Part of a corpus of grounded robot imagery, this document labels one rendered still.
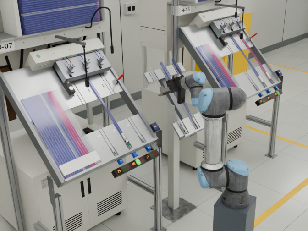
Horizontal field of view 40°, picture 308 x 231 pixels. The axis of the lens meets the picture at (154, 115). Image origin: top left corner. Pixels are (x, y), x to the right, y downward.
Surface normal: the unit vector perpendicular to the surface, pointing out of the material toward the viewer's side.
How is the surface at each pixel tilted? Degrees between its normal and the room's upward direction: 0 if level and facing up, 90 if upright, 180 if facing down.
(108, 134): 42
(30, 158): 0
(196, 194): 0
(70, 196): 90
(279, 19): 90
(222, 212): 90
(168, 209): 0
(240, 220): 90
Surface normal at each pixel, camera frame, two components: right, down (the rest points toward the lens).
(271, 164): -0.02, -0.92
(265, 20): 0.70, 0.27
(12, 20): -0.71, 0.29
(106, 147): 0.46, -0.50
